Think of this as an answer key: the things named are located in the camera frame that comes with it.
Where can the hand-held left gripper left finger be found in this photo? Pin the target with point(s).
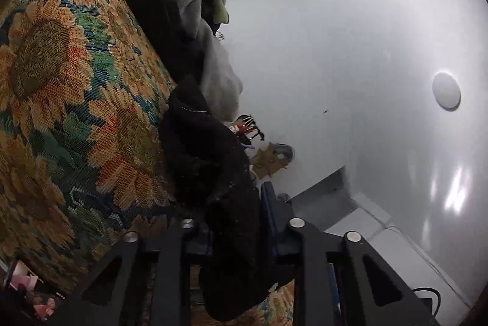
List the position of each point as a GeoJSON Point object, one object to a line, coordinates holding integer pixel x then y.
{"type": "Point", "coordinates": [198, 242]}

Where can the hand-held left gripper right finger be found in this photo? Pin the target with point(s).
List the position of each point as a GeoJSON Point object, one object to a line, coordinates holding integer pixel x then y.
{"type": "Point", "coordinates": [268, 219]}

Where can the black knit sweater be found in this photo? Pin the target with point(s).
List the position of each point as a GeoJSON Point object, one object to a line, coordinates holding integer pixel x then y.
{"type": "Point", "coordinates": [213, 158]}

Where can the printed cardboard box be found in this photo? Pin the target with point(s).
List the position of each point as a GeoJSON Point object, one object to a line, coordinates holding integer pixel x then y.
{"type": "Point", "coordinates": [261, 154]}
{"type": "Point", "coordinates": [274, 165]}

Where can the grey fan head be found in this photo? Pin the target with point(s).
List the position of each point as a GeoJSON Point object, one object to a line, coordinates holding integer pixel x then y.
{"type": "Point", "coordinates": [285, 152]}

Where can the black cart with red items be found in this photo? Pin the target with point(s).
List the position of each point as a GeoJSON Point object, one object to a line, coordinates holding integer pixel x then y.
{"type": "Point", "coordinates": [247, 127]}

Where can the grey knit sweater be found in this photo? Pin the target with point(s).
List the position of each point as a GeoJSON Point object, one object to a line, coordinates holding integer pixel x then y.
{"type": "Point", "coordinates": [213, 55]}

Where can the sunflower blanket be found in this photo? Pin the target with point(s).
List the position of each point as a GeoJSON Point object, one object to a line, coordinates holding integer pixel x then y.
{"type": "Point", "coordinates": [76, 101]}

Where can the green garment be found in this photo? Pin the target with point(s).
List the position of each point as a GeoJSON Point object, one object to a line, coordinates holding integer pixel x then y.
{"type": "Point", "coordinates": [221, 11]}

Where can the round ceiling lamp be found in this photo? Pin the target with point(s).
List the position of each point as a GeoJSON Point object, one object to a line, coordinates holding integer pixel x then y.
{"type": "Point", "coordinates": [446, 89]}

